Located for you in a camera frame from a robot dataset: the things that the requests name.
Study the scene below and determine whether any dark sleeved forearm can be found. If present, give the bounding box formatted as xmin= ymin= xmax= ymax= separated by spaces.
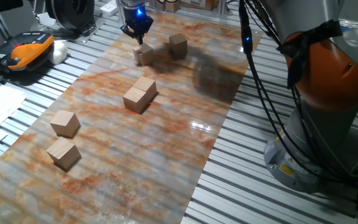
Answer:
xmin=0 ymin=0 xmax=24 ymax=17

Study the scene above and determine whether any aluminium frame beam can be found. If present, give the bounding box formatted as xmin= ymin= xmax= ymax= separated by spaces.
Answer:
xmin=218 ymin=0 xmax=229 ymax=16

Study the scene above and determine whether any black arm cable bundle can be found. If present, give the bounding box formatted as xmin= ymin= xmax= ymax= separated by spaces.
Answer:
xmin=237 ymin=0 xmax=358 ymax=187

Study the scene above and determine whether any white computer mouse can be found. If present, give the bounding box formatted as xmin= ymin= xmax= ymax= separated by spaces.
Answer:
xmin=48 ymin=40 xmax=69 ymax=65

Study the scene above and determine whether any aluminium upright post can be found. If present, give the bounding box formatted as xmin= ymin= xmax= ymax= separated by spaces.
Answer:
xmin=115 ymin=0 xmax=127 ymax=26

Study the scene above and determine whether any white power strip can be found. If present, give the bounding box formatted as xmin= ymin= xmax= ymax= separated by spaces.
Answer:
xmin=99 ymin=0 xmax=119 ymax=18

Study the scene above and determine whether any orange marble pattern mat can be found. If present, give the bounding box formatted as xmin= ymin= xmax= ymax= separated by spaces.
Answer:
xmin=0 ymin=9 xmax=262 ymax=224

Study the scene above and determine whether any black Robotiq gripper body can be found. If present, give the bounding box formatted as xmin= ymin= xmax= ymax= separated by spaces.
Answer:
xmin=123 ymin=3 xmax=154 ymax=34

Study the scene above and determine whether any wooden cube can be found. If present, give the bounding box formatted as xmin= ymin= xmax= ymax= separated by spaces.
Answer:
xmin=132 ymin=42 xmax=155 ymax=67
xmin=132 ymin=76 xmax=158 ymax=103
xmin=122 ymin=86 xmax=150 ymax=114
xmin=45 ymin=136 xmax=82 ymax=171
xmin=49 ymin=110 xmax=81 ymax=139
xmin=168 ymin=32 xmax=189 ymax=60

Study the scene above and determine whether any brown cardboard box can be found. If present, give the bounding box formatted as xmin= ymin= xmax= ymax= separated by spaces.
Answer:
xmin=178 ymin=0 xmax=220 ymax=12

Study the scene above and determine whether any black round spool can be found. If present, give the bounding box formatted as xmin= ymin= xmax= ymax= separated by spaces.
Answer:
xmin=44 ymin=0 xmax=96 ymax=32

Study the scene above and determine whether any orange black teach pendant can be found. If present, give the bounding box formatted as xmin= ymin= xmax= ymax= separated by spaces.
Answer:
xmin=0 ymin=30 xmax=55 ymax=74

